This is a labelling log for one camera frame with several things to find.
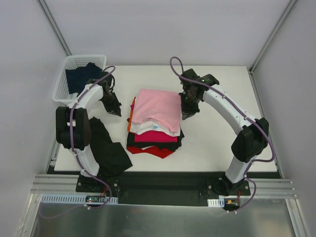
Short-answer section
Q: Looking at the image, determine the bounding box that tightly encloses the pink t shirt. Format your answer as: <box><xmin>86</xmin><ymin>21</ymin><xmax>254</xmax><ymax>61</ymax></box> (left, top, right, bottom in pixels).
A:
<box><xmin>131</xmin><ymin>89</ymin><xmax>181</xmax><ymax>133</ymax></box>

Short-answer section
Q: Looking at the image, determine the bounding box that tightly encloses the magenta t shirt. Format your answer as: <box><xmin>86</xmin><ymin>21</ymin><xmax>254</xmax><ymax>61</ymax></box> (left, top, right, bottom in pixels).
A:
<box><xmin>130</xmin><ymin>101</ymin><xmax>179</xmax><ymax>143</ymax></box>

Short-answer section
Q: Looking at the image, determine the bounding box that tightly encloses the white plastic laundry basket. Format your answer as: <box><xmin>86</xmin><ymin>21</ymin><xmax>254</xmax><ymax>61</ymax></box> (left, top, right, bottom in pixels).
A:
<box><xmin>52</xmin><ymin>54</ymin><xmax>107</xmax><ymax>105</ymax></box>

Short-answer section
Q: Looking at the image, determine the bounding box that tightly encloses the red t shirt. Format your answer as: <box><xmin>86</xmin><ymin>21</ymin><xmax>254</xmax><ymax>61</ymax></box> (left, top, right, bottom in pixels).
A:
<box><xmin>126</xmin><ymin>146</ymin><xmax>174</xmax><ymax>159</ymax></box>

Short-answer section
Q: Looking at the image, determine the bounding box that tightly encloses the white t shirt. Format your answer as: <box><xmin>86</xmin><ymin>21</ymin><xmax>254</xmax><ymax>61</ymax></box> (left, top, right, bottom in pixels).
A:
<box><xmin>128</xmin><ymin>118</ymin><xmax>181</xmax><ymax>137</ymax></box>

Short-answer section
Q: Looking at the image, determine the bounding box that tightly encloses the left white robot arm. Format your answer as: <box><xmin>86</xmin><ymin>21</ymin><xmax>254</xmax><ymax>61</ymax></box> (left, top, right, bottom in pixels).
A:
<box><xmin>55</xmin><ymin>79</ymin><xmax>121</xmax><ymax>192</ymax></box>

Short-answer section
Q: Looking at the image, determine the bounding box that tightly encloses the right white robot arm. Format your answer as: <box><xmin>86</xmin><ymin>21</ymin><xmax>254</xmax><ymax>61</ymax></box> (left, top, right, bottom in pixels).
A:
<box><xmin>179</xmin><ymin>69</ymin><xmax>269</xmax><ymax>196</ymax></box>

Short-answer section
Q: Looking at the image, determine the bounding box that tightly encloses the navy blue t shirt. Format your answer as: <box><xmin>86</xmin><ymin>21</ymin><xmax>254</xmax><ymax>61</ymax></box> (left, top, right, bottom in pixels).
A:
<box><xmin>65</xmin><ymin>63</ymin><xmax>102</xmax><ymax>94</ymax></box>

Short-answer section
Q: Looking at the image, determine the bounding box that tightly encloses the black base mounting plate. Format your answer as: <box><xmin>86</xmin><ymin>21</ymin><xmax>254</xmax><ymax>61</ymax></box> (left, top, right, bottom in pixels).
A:
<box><xmin>75</xmin><ymin>171</ymin><xmax>251</xmax><ymax>205</ymax></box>

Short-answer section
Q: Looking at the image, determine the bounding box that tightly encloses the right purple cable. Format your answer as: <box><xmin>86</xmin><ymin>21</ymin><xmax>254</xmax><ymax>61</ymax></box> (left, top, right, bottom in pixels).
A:
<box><xmin>169</xmin><ymin>56</ymin><xmax>276</xmax><ymax>215</ymax></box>

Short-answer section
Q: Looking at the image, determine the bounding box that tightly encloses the purple cable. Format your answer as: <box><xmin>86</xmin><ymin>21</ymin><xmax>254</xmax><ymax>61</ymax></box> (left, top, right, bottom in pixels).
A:
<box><xmin>39</xmin><ymin>65</ymin><xmax>117</xmax><ymax>219</ymax></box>
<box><xmin>169</xmin><ymin>56</ymin><xmax>276</xmax><ymax>215</ymax></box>

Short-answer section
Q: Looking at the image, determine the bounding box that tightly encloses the right white cable duct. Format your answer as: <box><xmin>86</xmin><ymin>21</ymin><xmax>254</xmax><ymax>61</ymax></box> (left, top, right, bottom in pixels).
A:
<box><xmin>207</xmin><ymin>198</ymin><xmax>225</xmax><ymax>208</ymax></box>

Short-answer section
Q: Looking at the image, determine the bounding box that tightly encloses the white cable duct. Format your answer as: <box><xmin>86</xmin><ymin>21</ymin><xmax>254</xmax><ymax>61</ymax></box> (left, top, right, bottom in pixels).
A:
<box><xmin>41</xmin><ymin>194</ymin><xmax>119</xmax><ymax>205</ymax></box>
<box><xmin>207</xmin><ymin>198</ymin><xmax>225</xmax><ymax>208</ymax></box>

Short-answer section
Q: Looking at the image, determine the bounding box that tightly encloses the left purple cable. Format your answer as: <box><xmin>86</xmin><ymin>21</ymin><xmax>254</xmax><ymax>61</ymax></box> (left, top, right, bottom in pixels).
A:
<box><xmin>39</xmin><ymin>65</ymin><xmax>117</xmax><ymax>219</ymax></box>

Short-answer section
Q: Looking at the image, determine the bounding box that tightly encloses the aluminium frame rail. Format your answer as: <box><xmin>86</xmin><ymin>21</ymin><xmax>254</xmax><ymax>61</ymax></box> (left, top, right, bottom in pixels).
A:
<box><xmin>30</xmin><ymin>174</ymin><xmax>298</xmax><ymax>199</ymax></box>

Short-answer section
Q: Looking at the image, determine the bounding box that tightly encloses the left white cable duct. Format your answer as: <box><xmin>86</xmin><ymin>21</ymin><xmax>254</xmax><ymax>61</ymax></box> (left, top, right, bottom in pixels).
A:
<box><xmin>41</xmin><ymin>194</ymin><xmax>119</xmax><ymax>205</ymax></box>

